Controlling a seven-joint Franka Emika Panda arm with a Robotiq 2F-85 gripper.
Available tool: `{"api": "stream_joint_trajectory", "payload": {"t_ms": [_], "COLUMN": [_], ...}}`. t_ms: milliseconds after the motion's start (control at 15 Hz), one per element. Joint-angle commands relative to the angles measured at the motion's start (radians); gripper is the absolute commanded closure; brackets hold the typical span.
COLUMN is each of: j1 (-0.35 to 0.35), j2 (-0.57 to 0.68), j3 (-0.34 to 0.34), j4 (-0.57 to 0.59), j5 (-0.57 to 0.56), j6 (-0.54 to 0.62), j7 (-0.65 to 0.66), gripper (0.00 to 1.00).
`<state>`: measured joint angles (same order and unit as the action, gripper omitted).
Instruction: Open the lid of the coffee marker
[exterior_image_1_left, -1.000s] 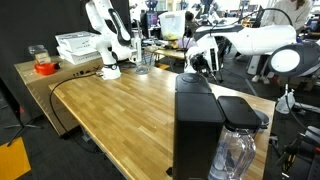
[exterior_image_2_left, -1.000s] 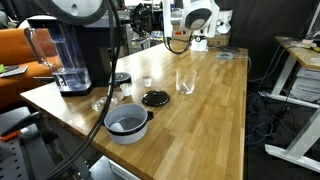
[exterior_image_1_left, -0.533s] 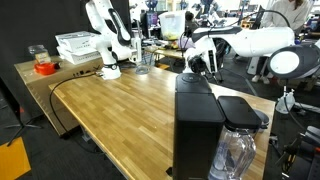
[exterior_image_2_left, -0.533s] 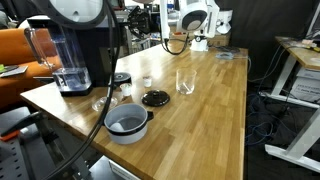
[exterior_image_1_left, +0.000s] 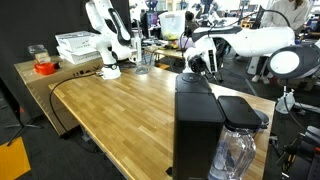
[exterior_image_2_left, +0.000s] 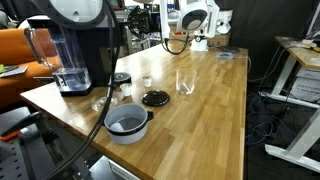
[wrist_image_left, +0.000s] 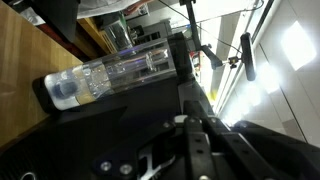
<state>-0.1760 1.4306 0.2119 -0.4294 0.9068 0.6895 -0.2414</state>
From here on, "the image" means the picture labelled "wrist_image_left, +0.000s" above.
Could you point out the seated person white shirt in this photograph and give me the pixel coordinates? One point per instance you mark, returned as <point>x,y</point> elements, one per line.
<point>106,6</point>

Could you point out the clear water tank black lid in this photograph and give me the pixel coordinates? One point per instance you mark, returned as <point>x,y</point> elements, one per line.
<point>116,73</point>

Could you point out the black flat panel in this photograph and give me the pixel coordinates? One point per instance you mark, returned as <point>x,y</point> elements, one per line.
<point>60,16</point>

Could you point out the black Keurig coffee maker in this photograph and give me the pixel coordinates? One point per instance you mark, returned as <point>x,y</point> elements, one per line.
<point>83,133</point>

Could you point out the black stereo camera bar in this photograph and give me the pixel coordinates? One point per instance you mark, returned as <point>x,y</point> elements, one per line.
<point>248,56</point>

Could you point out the clear glass jar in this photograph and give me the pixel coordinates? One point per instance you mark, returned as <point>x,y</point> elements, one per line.
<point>118,35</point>

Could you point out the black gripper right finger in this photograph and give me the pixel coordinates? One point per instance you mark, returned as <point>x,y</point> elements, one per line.
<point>266,153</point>

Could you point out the black camera stand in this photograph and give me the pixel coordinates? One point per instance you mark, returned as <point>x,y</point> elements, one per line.
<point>193,23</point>

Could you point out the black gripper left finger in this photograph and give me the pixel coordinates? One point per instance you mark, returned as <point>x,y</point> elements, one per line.
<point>191,133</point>

